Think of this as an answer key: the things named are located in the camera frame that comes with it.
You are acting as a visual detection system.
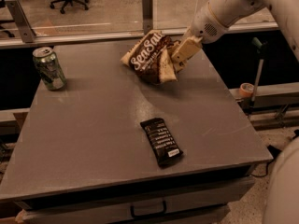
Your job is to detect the metal rail bracket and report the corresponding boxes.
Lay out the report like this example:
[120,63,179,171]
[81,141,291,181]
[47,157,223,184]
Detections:
[6,0,36,43]
[142,0,153,34]

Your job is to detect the brown sea salt chip bag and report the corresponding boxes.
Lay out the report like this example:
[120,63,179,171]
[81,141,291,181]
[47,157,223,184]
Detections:
[121,30,177,85]

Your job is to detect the middle metal rail bracket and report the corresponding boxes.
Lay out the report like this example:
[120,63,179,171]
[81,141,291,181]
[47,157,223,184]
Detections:
[142,0,153,34]

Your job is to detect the black rxbar chocolate bar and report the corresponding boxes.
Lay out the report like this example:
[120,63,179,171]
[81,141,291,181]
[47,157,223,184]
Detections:
[140,118,183,167]

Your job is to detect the green-topped metal pole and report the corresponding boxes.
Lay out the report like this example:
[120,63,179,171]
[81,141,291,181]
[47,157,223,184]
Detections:
[249,37,267,109]

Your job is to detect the left metal rail bracket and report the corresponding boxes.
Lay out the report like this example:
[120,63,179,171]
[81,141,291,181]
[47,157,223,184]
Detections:
[6,0,36,43]

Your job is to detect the grey drawer with black handle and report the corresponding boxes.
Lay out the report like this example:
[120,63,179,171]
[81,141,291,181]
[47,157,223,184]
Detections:
[22,176,254,224]

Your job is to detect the black floor cable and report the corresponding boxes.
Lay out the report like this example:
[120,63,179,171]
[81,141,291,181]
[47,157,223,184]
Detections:
[250,145,283,179]

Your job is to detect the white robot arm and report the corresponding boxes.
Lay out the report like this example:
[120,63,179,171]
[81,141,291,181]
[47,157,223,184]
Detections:
[172,0,299,224]

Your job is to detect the green soda can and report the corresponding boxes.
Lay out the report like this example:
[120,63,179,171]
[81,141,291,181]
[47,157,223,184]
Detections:
[33,47,66,91]

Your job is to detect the glass barrier panel with rail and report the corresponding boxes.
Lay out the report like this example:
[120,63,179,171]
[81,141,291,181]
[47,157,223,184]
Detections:
[0,0,279,49]

